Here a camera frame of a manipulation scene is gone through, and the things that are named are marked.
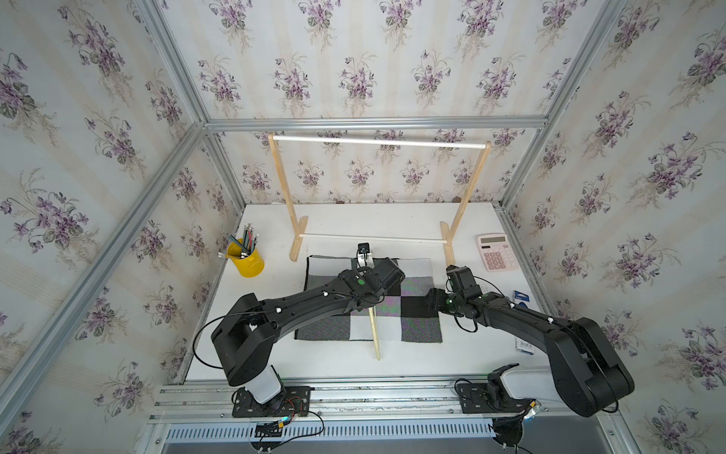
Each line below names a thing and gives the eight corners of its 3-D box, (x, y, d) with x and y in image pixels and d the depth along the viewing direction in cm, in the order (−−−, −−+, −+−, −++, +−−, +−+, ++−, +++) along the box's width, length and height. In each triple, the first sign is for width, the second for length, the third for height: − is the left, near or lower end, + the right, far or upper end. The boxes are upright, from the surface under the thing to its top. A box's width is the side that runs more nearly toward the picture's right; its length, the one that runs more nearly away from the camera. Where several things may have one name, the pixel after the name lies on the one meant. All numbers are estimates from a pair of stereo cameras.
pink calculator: (487, 270, 101) (490, 265, 98) (476, 238, 111) (479, 233, 108) (515, 271, 101) (519, 266, 98) (502, 238, 111) (505, 233, 108)
